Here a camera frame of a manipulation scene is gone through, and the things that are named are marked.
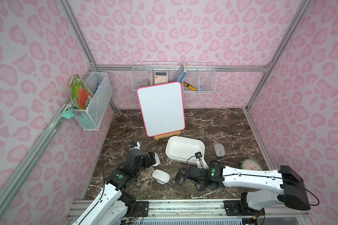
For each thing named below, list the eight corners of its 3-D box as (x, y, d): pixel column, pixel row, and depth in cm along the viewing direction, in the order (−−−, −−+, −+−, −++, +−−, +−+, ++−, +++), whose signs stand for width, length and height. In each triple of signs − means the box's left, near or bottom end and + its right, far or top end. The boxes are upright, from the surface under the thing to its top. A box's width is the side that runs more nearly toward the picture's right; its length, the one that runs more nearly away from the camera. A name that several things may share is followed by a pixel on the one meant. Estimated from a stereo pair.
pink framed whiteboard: (148, 140, 102) (139, 107, 76) (146, 122, 113) (137, 87, 87) (184, 133, 105) (187, 99, 79) (178, 116, 117) (179, 81, 91)
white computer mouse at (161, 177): (150, 179, 85) (149, 178, 83) (155, 169, 89) (154, 168, 88) (167, 186, 82) (166, 185, 81) (171, 175, 87) (171, 174, 85)
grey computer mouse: (215, 156, 94) (216, 154, 91) (213, 145, 100) (214, 142, 97) (224, 156, 94) (226, 154, 91) (221, 145, 100) (223, 142, 97)
